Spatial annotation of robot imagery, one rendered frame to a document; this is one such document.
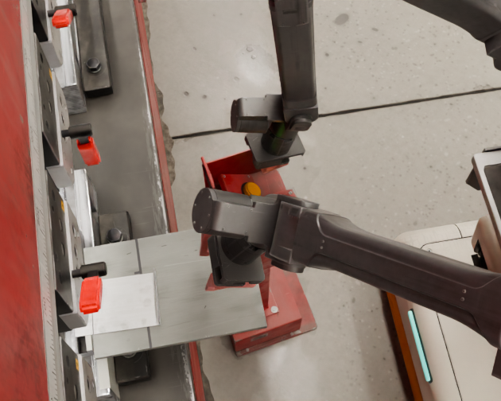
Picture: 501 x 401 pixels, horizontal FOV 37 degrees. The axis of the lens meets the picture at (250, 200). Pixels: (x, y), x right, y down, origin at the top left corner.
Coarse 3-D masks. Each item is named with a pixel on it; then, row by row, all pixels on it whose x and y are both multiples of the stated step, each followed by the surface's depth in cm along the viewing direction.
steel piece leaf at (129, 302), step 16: (112, 288) 115; (128, 288) 115; (144, 288) 115; (112, 304) 114; (128, 304) 114; (144, 304) 114; (96, 320) 113; (112, 320) 113; (128, 320) 113; (144, 320) 113; (160, 320) 113
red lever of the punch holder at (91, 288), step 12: (84, 264) 90; (96, 264) 89; (72, 276) 89; (84, 276) 89; (96, 276) 87; (84, 288) 84; (96, 288) 84; (84, 300) 82; (96, 300) 82; (84, 312) 82; (96, 312) 82
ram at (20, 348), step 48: (0, 0) 78; (0, 48) 74; (0, 96) 70; (0, 144) 67; (0, 192) 64; (0, 240) 62; (48, 240) 81; (0, 288) 59; (0, 336) 57; (0, 384) 55; (48, 384) 70
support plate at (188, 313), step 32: (96, 256) 118; (128, 256) 118; (160, 256) 118; (192, 256) 118; (160, 288) 116; (192, 288) 115; (256, 288) 115; (192, 320) 113; (224, 320) 113; (256, 320) 113; (96, 352) 111; (128, 352) 112
